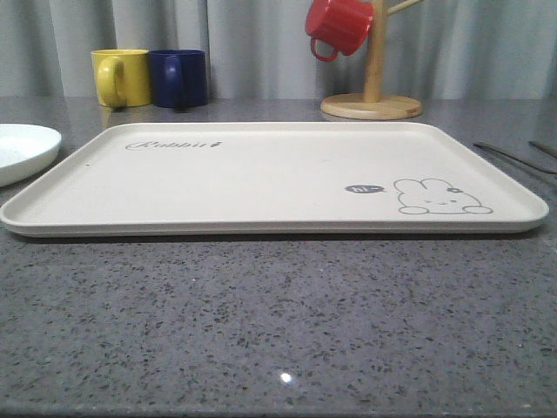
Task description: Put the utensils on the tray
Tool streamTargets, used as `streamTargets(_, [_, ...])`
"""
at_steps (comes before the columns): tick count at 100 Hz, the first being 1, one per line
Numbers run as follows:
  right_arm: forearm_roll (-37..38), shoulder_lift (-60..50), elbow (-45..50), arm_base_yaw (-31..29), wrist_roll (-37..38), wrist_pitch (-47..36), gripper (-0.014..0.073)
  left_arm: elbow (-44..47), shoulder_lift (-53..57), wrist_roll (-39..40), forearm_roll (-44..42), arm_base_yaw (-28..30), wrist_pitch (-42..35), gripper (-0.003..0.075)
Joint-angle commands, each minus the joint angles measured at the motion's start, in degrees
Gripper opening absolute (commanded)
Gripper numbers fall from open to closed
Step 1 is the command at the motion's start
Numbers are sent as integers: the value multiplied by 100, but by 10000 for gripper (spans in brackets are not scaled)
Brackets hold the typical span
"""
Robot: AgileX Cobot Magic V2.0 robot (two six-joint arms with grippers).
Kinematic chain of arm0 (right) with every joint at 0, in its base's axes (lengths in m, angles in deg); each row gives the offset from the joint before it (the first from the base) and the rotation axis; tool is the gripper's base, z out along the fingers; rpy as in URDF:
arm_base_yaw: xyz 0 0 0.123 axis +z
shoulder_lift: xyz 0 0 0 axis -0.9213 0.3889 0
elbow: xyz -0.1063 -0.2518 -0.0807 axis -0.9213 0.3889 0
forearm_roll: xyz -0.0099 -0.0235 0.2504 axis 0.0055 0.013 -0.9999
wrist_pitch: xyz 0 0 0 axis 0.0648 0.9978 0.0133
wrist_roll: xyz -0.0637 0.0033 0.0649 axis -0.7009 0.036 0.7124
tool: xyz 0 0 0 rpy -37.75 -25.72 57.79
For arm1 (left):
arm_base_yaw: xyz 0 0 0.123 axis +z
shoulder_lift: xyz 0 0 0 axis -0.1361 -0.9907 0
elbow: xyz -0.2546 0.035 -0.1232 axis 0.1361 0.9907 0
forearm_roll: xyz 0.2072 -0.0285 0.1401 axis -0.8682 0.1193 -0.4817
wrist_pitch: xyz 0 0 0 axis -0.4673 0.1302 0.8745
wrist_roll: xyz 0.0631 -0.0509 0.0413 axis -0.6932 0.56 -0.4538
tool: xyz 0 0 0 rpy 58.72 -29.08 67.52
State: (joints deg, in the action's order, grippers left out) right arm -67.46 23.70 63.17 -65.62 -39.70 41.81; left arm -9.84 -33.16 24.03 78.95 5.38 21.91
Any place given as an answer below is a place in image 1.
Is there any silver metal fork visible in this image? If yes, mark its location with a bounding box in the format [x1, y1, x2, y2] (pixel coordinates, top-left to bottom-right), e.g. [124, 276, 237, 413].
[473, 142, 556, 175]

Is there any white round plate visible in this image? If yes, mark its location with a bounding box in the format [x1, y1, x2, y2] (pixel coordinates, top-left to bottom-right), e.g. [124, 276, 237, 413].
[1, 124, 62, 186]

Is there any wooden mug tree stand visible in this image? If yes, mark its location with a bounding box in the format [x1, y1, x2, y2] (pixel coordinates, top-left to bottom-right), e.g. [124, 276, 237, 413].
[320, 0, 423, 120]

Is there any beige rabbit serving tray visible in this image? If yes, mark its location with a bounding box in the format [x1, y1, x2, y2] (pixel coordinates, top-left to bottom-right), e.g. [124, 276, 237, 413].
[1, 122, 549, 237]

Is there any grey curtain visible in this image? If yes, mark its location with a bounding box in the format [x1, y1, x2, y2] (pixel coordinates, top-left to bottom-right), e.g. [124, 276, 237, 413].
[1, 1, 556, 99]

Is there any dark blue mug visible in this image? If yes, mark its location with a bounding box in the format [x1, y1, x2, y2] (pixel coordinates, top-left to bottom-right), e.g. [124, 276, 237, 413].
[147, 49, 209, 108]

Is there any red mug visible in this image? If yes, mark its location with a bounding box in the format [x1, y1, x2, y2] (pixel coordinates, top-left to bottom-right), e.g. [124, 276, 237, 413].
[305, 0, 373, 62]

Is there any yellow mug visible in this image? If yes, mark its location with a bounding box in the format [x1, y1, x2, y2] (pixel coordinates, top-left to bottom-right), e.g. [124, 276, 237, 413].
[91, 49, 151, 108]

